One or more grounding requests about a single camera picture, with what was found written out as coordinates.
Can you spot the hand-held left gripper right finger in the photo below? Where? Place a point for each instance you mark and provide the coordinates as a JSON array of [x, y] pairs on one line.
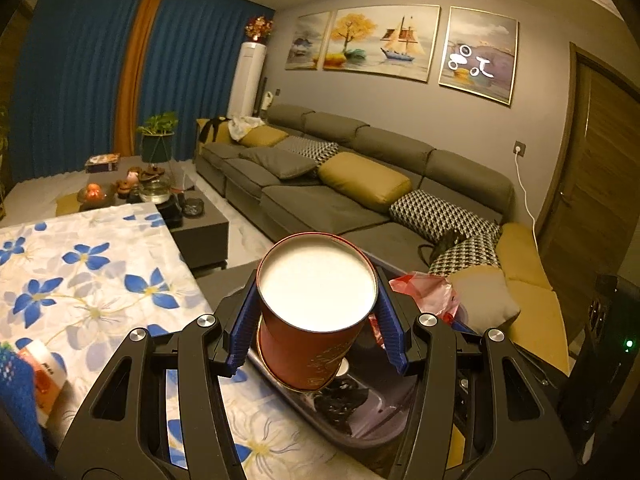
[[392, 335]]

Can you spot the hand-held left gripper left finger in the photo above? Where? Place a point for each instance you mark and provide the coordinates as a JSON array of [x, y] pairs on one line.
[[242, 330]]

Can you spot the red and white plastic bag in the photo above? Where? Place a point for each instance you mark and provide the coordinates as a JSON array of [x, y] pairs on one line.
[[425, 295]]

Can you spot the red printed paper cup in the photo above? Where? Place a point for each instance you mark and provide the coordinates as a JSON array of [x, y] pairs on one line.
[[310, 340]]

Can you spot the grey plastic bin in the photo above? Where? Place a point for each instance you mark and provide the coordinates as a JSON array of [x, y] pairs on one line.
[[380, 410]]

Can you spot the black plastic bag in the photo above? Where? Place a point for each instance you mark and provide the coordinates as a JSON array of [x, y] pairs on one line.
[[340, 400]]

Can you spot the orange paper cup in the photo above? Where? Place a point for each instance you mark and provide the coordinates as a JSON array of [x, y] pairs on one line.
[[47, 375]]

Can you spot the blue foam net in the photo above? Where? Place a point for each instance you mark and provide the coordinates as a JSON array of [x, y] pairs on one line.
[[15, 400]]

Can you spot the dark grey coffee table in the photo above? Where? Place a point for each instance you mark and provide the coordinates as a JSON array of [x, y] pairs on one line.
[[205, 240]]

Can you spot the grey and houndstooth cushion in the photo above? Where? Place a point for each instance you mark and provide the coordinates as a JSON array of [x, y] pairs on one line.
[[480, 290]]

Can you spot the mustard yellow sofa section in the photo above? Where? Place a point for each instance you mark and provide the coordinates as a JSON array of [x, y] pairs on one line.
[[535, 280]]

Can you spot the large houndstooth cushion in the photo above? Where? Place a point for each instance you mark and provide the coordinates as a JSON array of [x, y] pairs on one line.
[[440, 215]]

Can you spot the black ashtray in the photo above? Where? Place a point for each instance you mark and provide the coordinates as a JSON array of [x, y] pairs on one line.
[[193, 208]]

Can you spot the black induction cooker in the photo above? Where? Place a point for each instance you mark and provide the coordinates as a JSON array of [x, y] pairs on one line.
[[171, 212]]

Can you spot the grey sofa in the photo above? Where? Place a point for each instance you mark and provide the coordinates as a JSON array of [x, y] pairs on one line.
[[320, 210]]

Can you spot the blue floral tablecloth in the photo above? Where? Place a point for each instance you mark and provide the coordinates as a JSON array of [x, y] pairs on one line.
[[100, 290]]

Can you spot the large mustard cushion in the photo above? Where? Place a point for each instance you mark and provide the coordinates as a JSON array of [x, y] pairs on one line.
[[365, 180]]

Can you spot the glass kettle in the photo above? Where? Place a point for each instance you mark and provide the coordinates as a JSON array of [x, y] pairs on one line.
[[155, 192]]

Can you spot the wooden tea set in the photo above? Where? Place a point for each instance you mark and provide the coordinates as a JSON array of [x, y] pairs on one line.
[[145, 176]]

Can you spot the small houndstooth cushion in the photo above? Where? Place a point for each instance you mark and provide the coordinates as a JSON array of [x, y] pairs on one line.
[[312, 149]]

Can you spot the small mustard cushion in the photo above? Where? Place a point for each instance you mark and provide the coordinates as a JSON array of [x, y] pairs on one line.
[[262, 136]]

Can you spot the fruit plate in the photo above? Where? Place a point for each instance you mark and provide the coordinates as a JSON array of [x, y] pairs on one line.
[[95, 195]]

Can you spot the white cloth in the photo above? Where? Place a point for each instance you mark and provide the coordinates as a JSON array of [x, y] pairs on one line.
[[245, 127]]

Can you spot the potted plant in dark pot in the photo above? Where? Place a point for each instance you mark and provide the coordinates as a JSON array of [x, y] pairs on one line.
[[157, 132]]

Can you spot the printed snack box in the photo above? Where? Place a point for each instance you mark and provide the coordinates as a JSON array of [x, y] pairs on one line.
[[102, 162]]

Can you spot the wooden door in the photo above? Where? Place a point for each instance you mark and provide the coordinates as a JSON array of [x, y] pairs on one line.
[[595, 160]]

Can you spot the white standing air conditioner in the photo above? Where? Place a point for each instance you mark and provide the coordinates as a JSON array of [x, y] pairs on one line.
[[246, 80]]

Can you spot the blue curtain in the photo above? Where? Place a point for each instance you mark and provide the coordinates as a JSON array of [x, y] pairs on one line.
[[75, 70], [200, 70]]

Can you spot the orange curtain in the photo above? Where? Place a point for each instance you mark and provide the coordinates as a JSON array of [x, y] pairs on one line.
[[137, 60]]

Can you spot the framed painting with glare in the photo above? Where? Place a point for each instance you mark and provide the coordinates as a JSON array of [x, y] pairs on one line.
[[477, 55]]

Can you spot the sailboat and tree painting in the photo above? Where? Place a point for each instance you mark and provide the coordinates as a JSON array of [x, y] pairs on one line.
[[380, 42]]

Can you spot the small landscape painting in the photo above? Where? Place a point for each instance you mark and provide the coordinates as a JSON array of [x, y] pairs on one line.
[[307, 40]]

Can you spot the red gold flower ornament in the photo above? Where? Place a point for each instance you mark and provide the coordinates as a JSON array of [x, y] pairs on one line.
[[259, 29]]

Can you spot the white wall device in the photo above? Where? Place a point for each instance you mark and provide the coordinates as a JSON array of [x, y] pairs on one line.
[[269, 99]]

